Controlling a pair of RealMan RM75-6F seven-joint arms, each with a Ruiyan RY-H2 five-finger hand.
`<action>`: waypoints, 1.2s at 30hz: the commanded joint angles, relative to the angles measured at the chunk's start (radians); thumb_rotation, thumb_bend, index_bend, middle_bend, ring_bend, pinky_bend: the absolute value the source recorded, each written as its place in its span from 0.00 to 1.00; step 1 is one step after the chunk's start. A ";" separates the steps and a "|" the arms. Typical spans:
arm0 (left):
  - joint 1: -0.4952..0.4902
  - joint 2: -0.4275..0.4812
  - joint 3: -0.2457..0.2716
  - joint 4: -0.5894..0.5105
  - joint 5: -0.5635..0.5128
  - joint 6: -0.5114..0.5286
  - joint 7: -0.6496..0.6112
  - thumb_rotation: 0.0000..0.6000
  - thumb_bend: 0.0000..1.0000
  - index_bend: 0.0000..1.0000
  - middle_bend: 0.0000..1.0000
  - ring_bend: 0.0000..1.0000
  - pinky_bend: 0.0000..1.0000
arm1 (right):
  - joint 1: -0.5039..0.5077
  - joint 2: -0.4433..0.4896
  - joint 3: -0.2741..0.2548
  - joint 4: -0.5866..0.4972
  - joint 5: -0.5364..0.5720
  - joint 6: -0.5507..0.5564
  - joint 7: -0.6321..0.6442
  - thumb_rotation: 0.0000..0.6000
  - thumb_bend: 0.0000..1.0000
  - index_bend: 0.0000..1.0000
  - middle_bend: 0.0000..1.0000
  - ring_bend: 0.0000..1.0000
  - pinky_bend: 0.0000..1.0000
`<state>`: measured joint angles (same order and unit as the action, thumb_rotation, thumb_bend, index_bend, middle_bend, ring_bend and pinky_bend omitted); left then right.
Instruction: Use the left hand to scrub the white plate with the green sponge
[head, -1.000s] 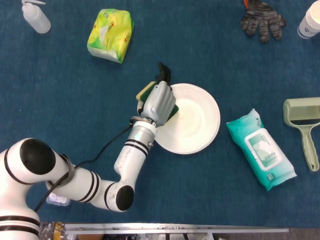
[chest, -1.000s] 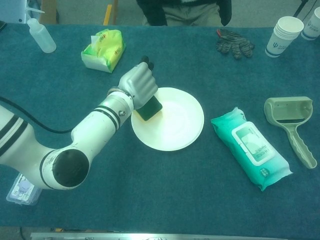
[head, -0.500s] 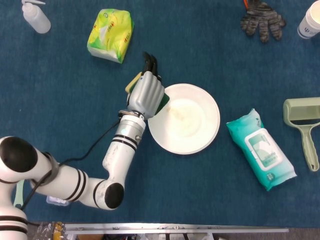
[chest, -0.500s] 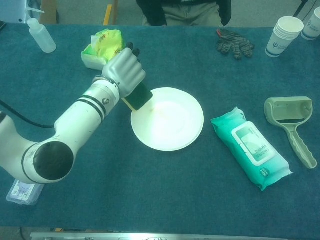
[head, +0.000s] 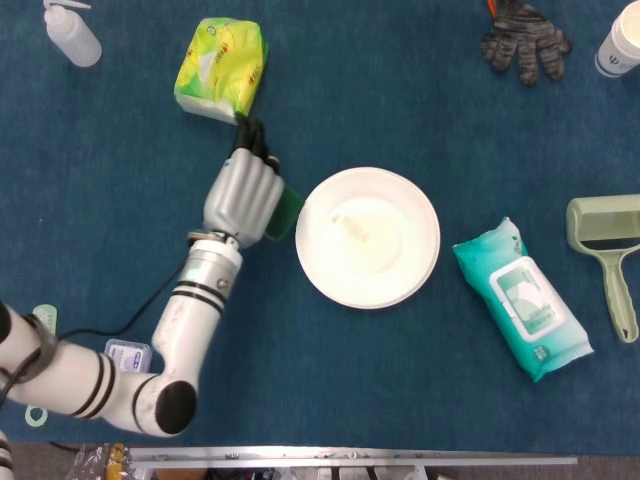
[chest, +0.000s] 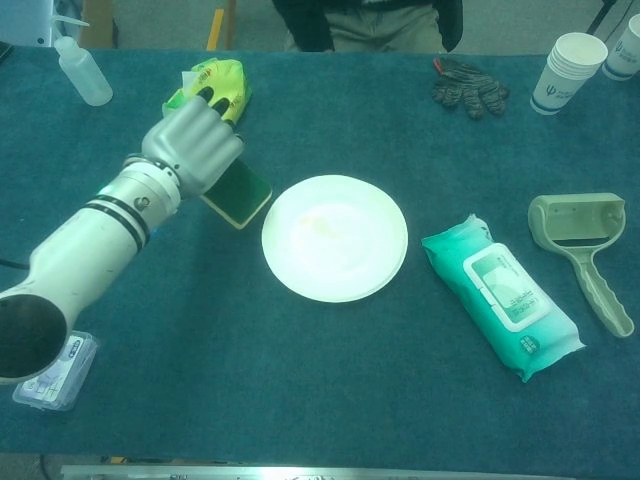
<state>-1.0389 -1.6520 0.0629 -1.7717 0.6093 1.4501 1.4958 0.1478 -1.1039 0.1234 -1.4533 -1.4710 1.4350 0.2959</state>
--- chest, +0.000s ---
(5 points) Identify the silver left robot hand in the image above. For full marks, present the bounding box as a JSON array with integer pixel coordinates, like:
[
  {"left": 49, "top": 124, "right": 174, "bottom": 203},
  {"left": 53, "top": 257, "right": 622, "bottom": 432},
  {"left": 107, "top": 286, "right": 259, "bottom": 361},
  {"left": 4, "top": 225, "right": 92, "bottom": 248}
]
[{"left": 141, "top": 85, "right": 246, "bottom": 194}]

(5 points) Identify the teal table cloth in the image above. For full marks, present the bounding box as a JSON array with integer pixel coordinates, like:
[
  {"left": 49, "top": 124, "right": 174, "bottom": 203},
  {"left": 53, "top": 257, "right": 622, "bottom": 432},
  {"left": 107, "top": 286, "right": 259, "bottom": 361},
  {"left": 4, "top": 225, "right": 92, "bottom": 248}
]
[{"left": 0, "top": 44, "right": 640, "bottom": 474}]

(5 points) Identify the stack of white paper cups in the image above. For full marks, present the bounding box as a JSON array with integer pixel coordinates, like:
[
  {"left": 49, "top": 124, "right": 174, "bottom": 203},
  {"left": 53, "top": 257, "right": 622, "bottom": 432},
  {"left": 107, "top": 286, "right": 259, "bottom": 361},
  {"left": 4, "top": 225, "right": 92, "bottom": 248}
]
[{"left": 529, "top": 32, "right": 609, "bottom": 117}]

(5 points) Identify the single white paper cup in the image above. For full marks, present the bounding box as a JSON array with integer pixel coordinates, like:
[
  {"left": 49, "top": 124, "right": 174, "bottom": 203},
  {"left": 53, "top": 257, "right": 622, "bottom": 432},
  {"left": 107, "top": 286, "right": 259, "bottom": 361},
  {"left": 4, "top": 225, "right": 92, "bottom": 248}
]
[{"left": 601, "top": 14, "right": 640, "bottom": 81}]

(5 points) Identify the yellow strip post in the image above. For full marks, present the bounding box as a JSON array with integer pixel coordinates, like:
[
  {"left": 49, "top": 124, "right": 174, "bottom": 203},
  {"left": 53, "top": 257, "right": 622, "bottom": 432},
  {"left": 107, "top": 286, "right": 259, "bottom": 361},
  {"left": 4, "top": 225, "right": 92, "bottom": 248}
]
[{"left": 206, "top": 8, "right": 226, "bottom": 51}]

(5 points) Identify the white appliance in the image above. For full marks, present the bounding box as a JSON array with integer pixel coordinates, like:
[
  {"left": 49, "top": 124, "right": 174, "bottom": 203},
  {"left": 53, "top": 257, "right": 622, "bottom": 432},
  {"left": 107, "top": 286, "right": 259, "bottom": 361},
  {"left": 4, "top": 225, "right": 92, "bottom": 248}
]
[{"left": 0, "top": 0, "right": 64, "bottom": 47}]

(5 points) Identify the white round plate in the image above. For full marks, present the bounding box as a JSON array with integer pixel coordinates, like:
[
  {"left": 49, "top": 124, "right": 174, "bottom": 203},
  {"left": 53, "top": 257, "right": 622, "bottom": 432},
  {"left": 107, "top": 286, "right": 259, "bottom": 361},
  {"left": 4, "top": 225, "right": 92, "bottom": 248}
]
[{"left": 261, "top": 174, "right": 409, "bottom": 303}]

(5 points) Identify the grey knitted work glove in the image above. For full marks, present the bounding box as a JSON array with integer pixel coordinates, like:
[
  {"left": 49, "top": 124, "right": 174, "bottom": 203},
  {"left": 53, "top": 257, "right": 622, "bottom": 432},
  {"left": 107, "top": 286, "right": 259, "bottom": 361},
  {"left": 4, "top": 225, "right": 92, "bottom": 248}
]
[{"left": 431, "top": 56, "right": 510, "bottom": 120}]

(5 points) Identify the yellow green tissue pack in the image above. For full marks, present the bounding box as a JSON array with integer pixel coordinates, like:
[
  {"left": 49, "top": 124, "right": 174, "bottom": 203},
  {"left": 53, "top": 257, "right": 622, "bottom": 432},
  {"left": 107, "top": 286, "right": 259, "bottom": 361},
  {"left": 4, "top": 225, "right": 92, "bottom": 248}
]
[{"left": 161, "top": 57, "right": 251, "bottom": 126}]

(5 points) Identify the green yellow sponge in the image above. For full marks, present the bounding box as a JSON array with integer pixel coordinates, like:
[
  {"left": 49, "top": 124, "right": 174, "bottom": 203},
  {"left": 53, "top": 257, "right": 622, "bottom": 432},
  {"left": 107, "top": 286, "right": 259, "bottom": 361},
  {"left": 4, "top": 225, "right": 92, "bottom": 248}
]
[{"left": 200, "top": 158, "right": 274, "bottom": 231}]

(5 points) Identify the pale green lint roller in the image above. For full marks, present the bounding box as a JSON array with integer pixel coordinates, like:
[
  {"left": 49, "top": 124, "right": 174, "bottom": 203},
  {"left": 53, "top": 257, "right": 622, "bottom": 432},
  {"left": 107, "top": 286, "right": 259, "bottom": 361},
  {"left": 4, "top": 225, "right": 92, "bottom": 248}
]
[{"left": 527, "top": 191, "right": 635, "bottom": 339}]

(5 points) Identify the teal wet wipes pack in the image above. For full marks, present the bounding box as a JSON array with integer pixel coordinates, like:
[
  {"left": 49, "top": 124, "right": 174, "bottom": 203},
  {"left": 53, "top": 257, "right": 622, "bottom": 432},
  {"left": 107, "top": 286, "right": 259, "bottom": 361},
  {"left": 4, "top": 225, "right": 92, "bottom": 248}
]
[{"left": 420, "top": 214, "right": 586, "bottom": 384}]

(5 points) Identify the seated person in dark jacket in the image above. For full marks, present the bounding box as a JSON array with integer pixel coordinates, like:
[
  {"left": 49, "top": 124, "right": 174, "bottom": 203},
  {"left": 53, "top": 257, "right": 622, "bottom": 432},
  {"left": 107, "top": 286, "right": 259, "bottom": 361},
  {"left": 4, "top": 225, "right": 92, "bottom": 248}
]
[{"left": 272, "top": 0, "right": 466, "bottom": 54}]

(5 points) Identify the brown cardboard box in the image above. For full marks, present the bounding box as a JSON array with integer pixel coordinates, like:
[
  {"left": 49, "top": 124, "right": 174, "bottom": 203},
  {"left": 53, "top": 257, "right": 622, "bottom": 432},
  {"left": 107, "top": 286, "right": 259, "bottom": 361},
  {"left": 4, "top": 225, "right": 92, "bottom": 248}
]
[{"left": 79, "top": 0, "right": 119, "bottom": 49}]

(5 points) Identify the clear plastic card box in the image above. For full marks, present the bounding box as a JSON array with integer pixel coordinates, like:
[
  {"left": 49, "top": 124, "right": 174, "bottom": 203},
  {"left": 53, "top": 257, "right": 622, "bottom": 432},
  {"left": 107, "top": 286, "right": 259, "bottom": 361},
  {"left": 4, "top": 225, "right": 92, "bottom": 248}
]
[{"left": 11, "top": 329, "right": 99, "bottom": 413}]

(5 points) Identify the clear plastic squeeze bottle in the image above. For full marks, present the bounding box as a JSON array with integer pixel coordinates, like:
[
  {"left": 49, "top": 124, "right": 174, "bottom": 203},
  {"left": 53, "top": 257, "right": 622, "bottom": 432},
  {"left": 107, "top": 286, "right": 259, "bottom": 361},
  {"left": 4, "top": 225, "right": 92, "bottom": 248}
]
[{"left": 49, "top": 13, "right": 114, "bottom": 107}]

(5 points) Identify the metal frame rail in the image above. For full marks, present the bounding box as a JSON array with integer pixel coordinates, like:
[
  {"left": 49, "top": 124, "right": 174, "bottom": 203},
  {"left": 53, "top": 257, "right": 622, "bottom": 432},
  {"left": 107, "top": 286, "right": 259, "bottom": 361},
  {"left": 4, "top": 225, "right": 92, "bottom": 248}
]
[{"left": 59, "top": 463, "right": 576, "bottom": 480}]

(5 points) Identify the black tripod leg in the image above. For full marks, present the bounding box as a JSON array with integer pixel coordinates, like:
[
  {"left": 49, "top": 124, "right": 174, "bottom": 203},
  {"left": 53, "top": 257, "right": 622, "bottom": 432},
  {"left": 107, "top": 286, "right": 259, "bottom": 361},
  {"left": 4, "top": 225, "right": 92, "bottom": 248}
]
[{"left": 585, "top": 0, "right": 617, "bottom": 35}]

